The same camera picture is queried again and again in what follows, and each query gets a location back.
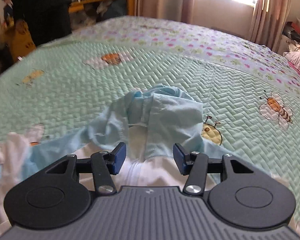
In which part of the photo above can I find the light blue and white garment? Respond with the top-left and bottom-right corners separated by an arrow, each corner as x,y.
0,85 -> 290,232

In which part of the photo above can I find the yellow cardboard box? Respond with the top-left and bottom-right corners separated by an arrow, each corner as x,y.
4,19 -> 37,63

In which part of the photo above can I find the green quilted bee bedspread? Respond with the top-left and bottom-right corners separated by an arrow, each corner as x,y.
0,15 -> 300,238

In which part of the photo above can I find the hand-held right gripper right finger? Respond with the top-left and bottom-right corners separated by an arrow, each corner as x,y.
173,143 -> 254,195

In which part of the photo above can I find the grey blue cloth bundle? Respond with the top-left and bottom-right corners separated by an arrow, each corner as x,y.
97,0 -> 128,21

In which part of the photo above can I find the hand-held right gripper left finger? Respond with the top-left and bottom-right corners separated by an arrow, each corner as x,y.
46,142 -> 127,196

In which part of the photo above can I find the wall poster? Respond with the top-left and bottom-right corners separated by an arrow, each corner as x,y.
0,0 -> 16,28

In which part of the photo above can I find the cluttered bedside table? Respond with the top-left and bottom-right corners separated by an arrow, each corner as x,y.
281,13 -> 300,53

